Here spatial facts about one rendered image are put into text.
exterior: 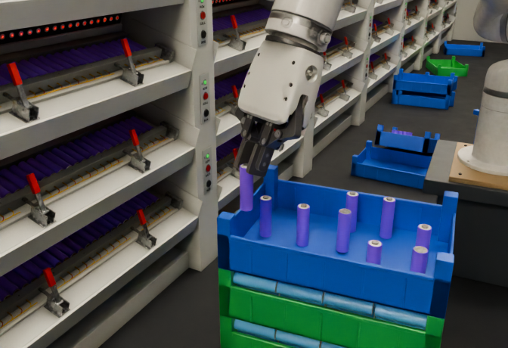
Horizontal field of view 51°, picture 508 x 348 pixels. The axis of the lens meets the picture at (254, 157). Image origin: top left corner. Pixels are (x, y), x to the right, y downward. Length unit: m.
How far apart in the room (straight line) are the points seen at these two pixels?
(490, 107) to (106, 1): 0.93
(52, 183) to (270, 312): 0.51
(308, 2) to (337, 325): 0.41
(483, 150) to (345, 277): 0.83
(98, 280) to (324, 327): 0.57
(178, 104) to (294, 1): 0.67
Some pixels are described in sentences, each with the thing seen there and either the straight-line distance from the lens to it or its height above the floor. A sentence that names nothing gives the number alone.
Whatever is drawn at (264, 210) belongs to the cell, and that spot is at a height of 0.45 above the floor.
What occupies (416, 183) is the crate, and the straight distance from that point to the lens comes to 2.00.
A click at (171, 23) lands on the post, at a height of 0.65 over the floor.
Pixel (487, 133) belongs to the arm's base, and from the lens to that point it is 1.44.
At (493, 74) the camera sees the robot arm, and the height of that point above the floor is 0.53.
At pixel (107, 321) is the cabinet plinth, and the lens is 1.27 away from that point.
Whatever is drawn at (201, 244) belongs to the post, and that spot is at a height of 0.08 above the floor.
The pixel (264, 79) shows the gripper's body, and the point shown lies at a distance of 0.68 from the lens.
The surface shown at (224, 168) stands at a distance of 1.60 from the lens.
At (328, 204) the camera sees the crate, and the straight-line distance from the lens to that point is 0.87.
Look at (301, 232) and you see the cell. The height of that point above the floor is 0.43.
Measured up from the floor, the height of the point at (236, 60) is 0.53.
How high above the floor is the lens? 0.82
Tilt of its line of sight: 22 degrees down
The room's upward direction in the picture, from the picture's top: straight up
